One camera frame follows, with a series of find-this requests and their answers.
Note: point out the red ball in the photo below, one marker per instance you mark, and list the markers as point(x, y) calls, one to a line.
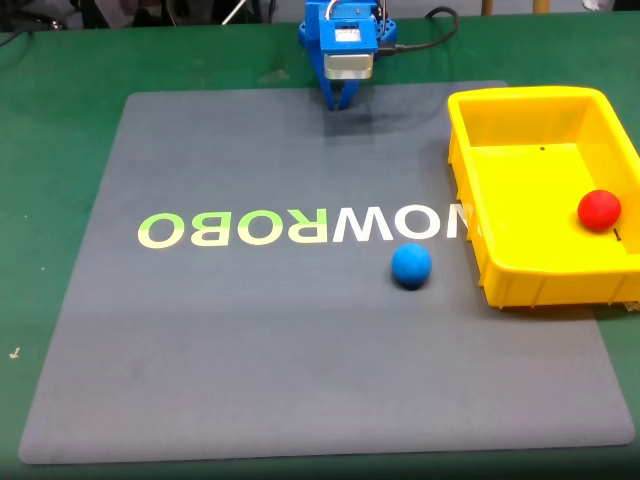
point(599, 210)

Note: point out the grey mat with lettering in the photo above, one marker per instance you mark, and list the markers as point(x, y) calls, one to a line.
point(250, 350)

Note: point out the white rod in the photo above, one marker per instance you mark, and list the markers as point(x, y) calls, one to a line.
point(235, 12)

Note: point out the wooden leg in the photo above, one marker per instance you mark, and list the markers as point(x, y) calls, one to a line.
point(540, 6)
point(487, 6)

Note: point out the small white scrap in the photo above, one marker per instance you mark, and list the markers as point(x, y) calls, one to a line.
point(15, 353)

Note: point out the yellow plastic bin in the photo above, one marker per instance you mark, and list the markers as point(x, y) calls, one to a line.
point(525, 200)

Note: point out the blue ball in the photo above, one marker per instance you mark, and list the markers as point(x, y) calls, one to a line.
point(411, 265)

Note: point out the blue and silver camera box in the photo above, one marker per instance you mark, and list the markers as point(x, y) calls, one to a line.
point(348, 62)

